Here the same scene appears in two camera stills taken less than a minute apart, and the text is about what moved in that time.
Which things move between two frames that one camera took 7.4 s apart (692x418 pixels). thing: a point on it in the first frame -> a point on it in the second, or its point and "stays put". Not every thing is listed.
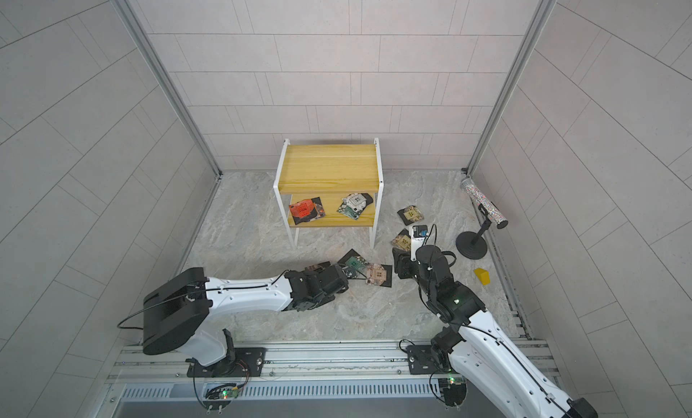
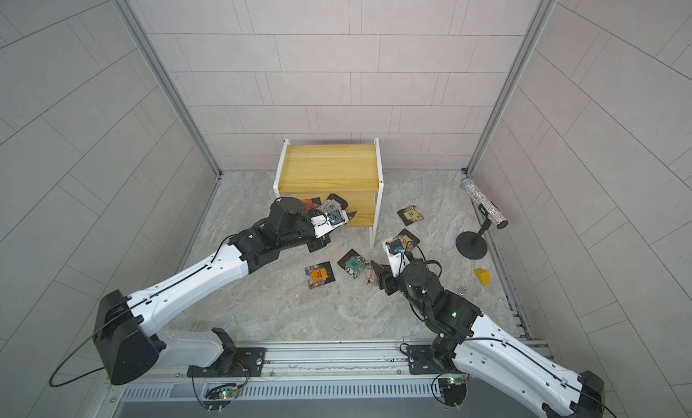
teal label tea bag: [353, 264] stays put
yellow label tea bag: [402, 241] stays put
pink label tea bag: [376, 275] stays put
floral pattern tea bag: [410, 213] stays put
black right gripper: [402, 263] -> [386, 278]
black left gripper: [330, 298] -> [319, 242]
